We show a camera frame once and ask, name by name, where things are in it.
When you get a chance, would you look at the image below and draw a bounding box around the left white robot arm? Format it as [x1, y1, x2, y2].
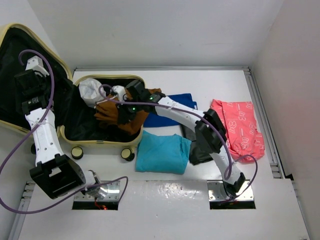
[14, 69, 99, 199]

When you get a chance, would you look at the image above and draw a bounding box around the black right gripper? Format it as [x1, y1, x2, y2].
[115, 96, 142, 124]

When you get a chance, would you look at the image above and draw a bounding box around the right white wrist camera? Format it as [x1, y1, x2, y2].
[111, 85, 127, 101]

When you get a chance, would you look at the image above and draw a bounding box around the grey aluminium table rail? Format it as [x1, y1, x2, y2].
[74, 66, 250, 72]

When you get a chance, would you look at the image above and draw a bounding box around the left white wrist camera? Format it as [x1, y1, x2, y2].
[25, 55, 50, 77]

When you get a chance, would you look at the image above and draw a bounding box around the turquoise shirt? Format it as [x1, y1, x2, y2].
[135, 131, 192, 175]

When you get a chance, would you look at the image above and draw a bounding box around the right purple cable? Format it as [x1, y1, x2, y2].
[98, 84, 259, 201]

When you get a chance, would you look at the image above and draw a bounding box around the white drawstring bag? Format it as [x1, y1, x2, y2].
[78, 78, 103, 108]

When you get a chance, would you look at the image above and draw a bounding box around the pink patterned garment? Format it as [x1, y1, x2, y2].
[210, 99, 265, 164]

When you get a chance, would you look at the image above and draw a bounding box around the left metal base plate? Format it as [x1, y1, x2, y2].
[73, 181, 121, 202]

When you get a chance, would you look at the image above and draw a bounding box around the cream yellow suitcase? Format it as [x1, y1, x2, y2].
[0, 23, 142, 149]

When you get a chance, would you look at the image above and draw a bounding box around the royal blue towel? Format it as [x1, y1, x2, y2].
[143, 93, 198, 128]

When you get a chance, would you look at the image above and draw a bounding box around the metal base plate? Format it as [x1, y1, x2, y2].
[207, 180, 254, 203]
[73, 181, 121, 202]

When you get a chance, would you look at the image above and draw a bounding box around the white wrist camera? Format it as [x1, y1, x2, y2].
[111, 85, 127, 101]
[25, 55, 50, 77]

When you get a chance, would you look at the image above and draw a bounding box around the black pouch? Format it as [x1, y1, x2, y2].
[180, 124, 213, 166]

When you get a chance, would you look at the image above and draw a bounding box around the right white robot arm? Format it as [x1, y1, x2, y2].
[111, 80, 245, 198]

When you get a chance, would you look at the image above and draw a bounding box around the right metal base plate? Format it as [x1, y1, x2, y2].
[207, 180, 254, 203]

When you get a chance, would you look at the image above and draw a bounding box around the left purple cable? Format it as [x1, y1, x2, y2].
[0, 49, 129, 215]

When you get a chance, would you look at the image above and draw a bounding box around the purple cable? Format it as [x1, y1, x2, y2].
[0, 49, 129, 215]
[98, 84, 259, 201]

